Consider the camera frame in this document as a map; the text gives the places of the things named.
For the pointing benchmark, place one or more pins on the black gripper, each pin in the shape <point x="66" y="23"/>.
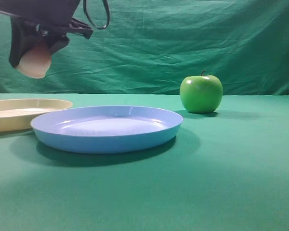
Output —
<point x="53" y="15"/>

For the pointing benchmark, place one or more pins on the yellow orange bread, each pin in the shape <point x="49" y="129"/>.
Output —
<point x="36" y="62"/>

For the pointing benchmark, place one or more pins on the yellow plastic plate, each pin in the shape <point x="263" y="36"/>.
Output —
<point x="16" y="114"/>

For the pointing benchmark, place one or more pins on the blue plastic plate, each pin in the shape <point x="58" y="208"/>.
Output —
<point x="109" y="129"/>

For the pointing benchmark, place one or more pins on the green apple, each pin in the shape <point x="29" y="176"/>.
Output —
<point x="201" y="94"/>

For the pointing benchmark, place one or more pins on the green backdrop cloth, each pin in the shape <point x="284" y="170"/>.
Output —
<point x="150" y="46"/>

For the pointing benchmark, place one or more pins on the green table cloth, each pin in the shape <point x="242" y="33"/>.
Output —
<point x="228" y="171"/>

